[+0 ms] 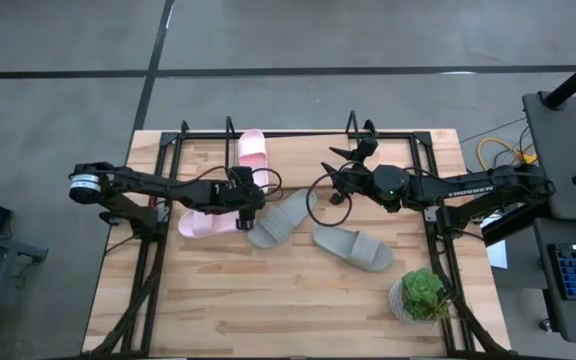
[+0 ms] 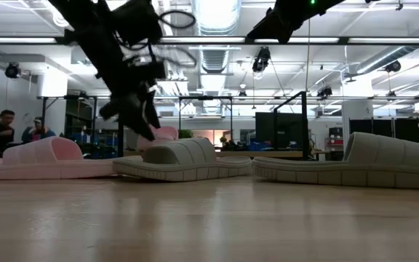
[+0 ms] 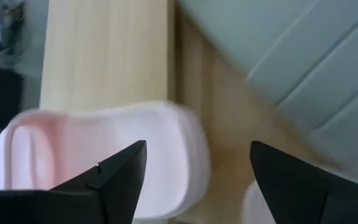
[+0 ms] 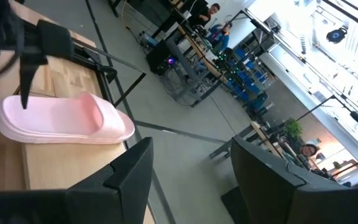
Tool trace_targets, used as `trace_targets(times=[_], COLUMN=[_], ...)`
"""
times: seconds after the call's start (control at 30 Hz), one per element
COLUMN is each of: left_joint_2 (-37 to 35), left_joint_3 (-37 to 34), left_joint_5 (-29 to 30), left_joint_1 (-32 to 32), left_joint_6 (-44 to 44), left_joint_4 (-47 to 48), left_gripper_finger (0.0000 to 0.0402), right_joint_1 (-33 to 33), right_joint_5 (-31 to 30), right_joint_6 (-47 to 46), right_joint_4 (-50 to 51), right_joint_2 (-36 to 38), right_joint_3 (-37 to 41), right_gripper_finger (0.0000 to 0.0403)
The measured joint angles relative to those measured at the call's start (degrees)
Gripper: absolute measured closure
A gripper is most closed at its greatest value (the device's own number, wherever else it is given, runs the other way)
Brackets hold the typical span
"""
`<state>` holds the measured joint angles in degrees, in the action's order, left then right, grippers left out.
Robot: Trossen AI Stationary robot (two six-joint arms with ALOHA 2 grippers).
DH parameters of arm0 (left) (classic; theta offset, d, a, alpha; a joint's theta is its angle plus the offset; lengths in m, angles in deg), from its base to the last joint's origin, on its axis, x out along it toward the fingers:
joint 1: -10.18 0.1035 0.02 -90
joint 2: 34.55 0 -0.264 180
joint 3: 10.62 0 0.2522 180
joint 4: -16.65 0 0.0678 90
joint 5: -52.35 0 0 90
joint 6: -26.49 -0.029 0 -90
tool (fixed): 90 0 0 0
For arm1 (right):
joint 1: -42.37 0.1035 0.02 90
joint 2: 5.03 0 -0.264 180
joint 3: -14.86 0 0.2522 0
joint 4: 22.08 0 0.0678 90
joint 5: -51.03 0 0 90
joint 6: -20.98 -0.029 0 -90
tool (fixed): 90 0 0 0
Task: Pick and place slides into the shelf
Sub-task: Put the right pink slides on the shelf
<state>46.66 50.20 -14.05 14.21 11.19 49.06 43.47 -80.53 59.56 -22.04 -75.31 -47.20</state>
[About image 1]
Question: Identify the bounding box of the pink slide sandal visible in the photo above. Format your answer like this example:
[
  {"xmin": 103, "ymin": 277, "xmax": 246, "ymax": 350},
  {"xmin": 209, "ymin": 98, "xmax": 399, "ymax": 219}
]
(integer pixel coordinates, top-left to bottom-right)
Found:
[
  {"xmin": 237, "ymin": 128, "xmax": 270, "ymax": 195},
  {"xmin": 177, "ymin": 208, "xmax": 243, "ymax": 239}
]

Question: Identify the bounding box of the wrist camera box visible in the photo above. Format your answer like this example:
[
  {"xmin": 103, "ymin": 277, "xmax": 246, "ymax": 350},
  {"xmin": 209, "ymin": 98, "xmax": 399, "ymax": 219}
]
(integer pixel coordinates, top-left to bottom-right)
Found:
[
  {"xmin": 231, "ymin": 166, "xmax": 255, "ymax": 187},
  {"xmin": 355, "ymin": 136, "xmax": 380, "ymax": 162}
]

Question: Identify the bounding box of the black slanted pole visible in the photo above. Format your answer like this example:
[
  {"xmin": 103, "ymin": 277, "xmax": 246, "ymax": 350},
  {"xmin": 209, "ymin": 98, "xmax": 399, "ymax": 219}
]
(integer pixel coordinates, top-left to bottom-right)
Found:
[{"xmin": 542, "ymin": 45, "xmax": 576, "ymax": 110}]

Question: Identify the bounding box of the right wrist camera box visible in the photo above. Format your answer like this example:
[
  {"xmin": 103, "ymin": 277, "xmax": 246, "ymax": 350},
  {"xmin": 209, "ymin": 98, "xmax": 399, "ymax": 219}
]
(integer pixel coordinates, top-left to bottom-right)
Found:
[{"xmin": 355, "ymin": 136, "xmax": 380, "ymax": 162}]

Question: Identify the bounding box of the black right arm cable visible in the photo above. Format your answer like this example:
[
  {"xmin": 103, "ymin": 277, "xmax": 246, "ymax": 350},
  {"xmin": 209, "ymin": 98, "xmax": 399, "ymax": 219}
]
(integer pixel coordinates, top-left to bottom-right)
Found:
[{"xmin": 305, "ymin": 172, "xmax": 354, "ymax": 228}]

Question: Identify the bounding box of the black-framed wooden shoe shelf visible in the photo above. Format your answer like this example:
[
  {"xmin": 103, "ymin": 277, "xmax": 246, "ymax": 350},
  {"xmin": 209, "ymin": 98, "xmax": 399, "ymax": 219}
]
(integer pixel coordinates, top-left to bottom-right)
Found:
[{"xmin": 223, "ymin": 109, "xmax": 368, "ymax": 194}]

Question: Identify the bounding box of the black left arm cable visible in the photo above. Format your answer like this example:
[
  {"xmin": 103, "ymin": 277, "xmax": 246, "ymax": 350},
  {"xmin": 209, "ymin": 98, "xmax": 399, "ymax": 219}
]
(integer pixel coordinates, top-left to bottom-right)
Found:
[{"xmin": 250, "ymin": 167, "xmax": 285, "ymax": 202}]

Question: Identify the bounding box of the grey keyboard desk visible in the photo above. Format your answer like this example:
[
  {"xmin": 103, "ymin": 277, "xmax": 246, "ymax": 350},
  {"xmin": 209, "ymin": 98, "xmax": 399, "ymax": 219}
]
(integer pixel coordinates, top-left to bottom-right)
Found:
[{"xmin": 532, "ymin": 217, "xmax": 576, "ymax": 347}]

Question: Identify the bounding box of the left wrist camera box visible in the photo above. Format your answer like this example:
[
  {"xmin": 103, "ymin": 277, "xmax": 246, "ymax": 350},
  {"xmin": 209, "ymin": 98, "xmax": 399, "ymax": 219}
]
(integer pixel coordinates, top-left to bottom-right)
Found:
[{"xmin": 231, "ymin": 166, "xmax": 255, "ymax": 187}]

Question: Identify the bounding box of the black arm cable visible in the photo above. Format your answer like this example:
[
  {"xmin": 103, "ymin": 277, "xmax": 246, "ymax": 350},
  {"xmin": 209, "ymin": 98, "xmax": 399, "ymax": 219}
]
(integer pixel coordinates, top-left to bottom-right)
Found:
[
  {"xmin": 250, "ymin": 167, "xmax": 285, "ymax": 202},
  {"xmin": 305, "ymin": 172, "xmax": 354, "ymax": 228}
]

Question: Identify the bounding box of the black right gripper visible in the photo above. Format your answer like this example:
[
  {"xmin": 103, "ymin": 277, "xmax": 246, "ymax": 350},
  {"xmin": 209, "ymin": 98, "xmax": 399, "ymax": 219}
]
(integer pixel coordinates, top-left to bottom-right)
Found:
[{"xmin": 320, "ymin": 147, "xmax": 377, "ymax": 201}]

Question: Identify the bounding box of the yellow cable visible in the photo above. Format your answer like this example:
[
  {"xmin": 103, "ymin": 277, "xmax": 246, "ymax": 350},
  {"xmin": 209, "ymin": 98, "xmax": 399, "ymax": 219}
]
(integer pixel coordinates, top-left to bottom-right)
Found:
[{"xmin": 476, "ymin": 137, "xmax": 540, "ymax": 172}]

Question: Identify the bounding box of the potted green succulent plant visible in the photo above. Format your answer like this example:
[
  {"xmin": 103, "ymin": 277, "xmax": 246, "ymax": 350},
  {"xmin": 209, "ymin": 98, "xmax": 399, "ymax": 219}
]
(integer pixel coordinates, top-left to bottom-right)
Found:
[{"xmin": 387, "ymin": 267, "xmax": 452, "ymax": 324}]

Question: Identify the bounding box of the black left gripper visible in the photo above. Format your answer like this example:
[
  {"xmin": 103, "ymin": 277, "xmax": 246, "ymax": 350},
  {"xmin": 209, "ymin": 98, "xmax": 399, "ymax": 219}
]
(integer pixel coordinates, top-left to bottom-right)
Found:
[{"xmin": 212, "ymin": 183, "xmax": 267, "ymax": 231}]

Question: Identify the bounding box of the white paper sheet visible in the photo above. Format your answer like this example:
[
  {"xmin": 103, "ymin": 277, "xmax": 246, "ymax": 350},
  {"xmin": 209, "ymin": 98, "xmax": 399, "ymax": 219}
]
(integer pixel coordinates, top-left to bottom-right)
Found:
[{"xmin": 485, "ymin": 214, "xmax": 511, "ymax": 271}]

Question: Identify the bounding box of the grey slide sandal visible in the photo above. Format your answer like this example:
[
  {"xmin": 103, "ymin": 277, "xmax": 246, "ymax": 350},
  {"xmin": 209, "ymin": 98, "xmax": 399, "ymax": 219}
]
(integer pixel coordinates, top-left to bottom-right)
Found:
[
  {"xmin": 246, "ymin": 188, "xmax": 319, "ymax": 250},
  {"xmin": 311, "ymin": 225, "xmax": 396, "ymax": 274}
]

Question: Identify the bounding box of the grey equipment cart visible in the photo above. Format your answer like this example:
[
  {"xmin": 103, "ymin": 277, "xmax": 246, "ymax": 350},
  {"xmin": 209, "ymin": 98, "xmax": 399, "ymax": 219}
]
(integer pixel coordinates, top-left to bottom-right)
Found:
[{"xmin": 521, "ymin": 89, "xmax": 576, "ymax": 224}]

